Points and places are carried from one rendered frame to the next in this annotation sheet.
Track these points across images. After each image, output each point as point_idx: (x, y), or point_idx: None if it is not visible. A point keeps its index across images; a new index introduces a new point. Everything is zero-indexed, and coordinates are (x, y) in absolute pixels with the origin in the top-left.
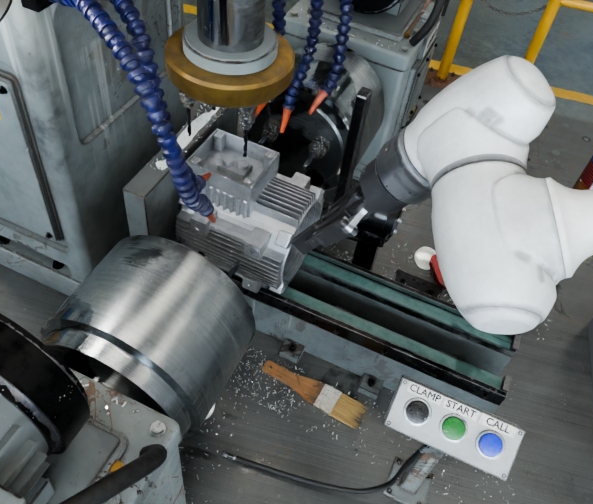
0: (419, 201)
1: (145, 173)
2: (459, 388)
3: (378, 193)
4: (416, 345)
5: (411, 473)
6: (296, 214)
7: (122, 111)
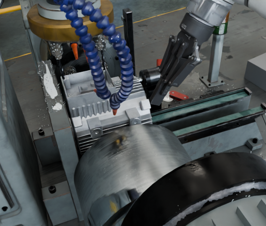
0: (222, 21)
1: (54, 116)
2: (250, 123)
3: (203, 29)
4: (220, 119)
5: None
6: (141, 88)
7: (4, 96)
